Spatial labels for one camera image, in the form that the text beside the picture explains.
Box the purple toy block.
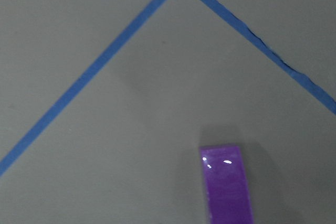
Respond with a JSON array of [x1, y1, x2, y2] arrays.
[[199, 145, 254, 223]]

